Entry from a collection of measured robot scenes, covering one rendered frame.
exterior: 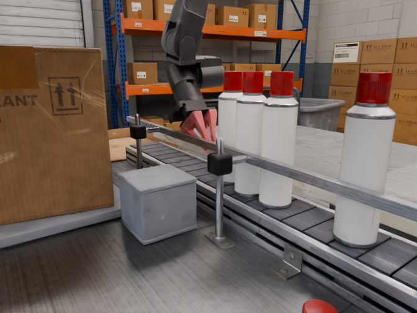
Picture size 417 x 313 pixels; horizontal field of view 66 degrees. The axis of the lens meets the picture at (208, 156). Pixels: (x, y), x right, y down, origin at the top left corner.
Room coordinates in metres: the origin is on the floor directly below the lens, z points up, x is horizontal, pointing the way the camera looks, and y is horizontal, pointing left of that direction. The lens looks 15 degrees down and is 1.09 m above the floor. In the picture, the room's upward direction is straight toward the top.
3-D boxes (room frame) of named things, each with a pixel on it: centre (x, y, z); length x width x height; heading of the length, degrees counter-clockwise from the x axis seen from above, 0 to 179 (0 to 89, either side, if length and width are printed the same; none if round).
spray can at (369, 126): (0.37, -0.19, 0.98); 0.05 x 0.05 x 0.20
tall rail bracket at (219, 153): (0.46, -0.03, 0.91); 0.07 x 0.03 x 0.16; 125
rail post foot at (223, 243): (0.45, -0.02, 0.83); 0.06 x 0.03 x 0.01; 32
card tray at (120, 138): (1.05, 0.29, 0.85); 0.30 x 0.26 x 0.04; 35
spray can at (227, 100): (0.58, -0.04, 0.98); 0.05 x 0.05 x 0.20
